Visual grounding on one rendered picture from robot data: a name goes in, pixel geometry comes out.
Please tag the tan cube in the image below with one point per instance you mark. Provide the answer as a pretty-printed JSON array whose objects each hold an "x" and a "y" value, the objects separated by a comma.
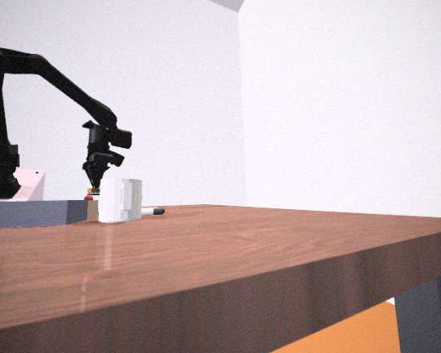
[{"x": 92, "y": 209}]

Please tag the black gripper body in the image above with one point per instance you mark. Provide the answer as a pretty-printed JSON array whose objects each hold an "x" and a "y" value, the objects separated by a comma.
[{"x": 97, "y": 154}]

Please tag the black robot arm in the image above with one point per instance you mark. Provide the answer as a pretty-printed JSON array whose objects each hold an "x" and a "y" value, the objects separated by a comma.
[{"x": 18, "y": 62}]

